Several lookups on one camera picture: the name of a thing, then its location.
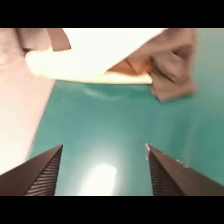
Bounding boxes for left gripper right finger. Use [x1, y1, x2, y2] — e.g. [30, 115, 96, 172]
[145, 143, 224, 197]

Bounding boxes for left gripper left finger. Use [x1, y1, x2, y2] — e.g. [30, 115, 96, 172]
[0, 144, 64, 197]

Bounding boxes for pale pink garment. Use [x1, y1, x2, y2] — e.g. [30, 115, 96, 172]
[0, 27, 57, 176]

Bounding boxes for brown garment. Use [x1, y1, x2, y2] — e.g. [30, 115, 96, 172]
[15, 27, 198, 103]

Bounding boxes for white garment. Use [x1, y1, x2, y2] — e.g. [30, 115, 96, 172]
[24, 27, 166, 85]

